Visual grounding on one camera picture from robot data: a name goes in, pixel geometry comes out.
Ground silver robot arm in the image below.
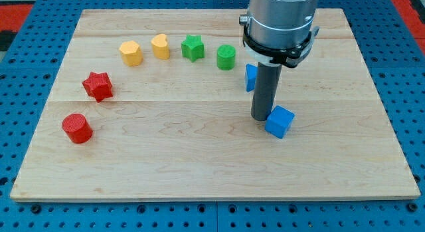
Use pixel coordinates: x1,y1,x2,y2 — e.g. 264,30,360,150
239,0,319,68

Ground blue triangle block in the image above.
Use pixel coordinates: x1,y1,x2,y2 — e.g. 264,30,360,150
244,64,257,92

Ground green cylinder block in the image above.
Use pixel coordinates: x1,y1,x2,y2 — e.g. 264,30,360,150
216,45,236,70

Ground light wooden board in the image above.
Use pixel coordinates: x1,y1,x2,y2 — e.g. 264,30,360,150
10,9,420,203

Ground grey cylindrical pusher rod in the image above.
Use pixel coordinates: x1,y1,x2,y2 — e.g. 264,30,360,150
251,62,282,121

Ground green star block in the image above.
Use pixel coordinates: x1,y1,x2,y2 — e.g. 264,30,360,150
181,35,205,62

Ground blue cube block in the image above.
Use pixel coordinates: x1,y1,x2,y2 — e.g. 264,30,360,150
265,106,295,139

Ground yellow heart block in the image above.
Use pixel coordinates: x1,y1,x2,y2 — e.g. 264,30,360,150
151,34,170,60

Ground yellow hexagon block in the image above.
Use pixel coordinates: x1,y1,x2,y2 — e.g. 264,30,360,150
119,41,144,66

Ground red star block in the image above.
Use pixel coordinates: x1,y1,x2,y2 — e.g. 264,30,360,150
82,72,113,102

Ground red cylinder block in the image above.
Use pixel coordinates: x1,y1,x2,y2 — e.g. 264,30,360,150
62,114,93,144

